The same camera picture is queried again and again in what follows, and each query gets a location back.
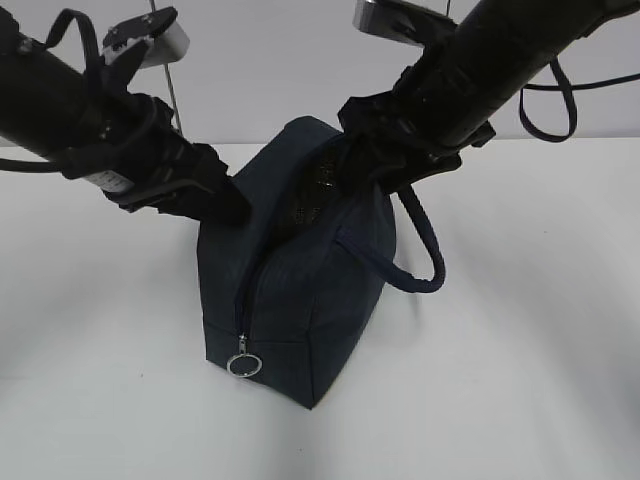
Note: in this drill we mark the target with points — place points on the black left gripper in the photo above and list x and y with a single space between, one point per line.
143 161

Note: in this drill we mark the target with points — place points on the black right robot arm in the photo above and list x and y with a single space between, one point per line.
467 71

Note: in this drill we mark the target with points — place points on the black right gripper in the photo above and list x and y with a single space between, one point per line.
382 131

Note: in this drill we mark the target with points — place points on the dark blue lunch bag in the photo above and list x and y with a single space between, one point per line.
286 298

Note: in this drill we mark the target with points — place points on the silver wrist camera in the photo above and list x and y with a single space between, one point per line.
402 22
159 31

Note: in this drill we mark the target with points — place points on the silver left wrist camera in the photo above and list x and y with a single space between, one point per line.
159 31

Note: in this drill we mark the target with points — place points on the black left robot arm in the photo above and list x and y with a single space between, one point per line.
67 101

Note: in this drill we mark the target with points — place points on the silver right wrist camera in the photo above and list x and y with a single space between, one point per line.
402 22

